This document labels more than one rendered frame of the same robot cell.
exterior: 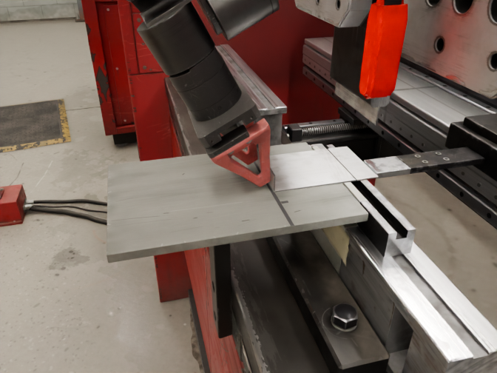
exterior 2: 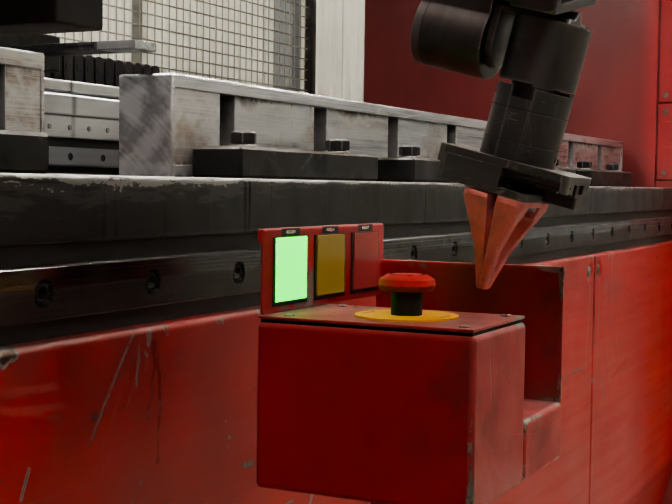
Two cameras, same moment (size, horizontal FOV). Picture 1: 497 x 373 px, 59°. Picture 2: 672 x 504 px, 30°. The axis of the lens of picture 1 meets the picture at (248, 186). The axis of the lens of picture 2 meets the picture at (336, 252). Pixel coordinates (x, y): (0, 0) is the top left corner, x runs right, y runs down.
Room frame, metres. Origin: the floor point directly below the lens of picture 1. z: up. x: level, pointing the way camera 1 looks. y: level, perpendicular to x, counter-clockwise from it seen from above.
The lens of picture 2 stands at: (0.81, 0.67, 0.87)
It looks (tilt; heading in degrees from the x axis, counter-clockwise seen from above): 3 degrees down; 221
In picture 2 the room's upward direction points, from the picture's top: 1 degrees clockwise
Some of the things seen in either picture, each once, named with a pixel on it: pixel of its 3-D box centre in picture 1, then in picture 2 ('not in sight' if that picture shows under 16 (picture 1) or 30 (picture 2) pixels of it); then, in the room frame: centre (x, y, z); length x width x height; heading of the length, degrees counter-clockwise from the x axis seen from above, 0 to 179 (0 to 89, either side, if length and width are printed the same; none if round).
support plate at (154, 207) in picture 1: (226, 190); not in sight; (0.43, 0.02, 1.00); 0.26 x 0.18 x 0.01; 105
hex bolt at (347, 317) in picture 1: (345, 316); not in sight; (0.32, -0.10, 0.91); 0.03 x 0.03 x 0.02
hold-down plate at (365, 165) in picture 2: not in sight; (293, 165); (-0.13, -0.22, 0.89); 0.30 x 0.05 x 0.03; 15
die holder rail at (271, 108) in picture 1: (239, 89); not in sight; (1.00, 0.02, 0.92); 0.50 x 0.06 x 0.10; 15
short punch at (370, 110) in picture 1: (359, 66); not in sight; (0.47, -0.12, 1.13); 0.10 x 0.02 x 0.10; 15
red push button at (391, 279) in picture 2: not in sight; (406, 299); (0.13, 0.13, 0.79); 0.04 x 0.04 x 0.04
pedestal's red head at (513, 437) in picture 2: not in sight; (418, 350); (0.08, 0.11, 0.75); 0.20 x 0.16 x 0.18; 15
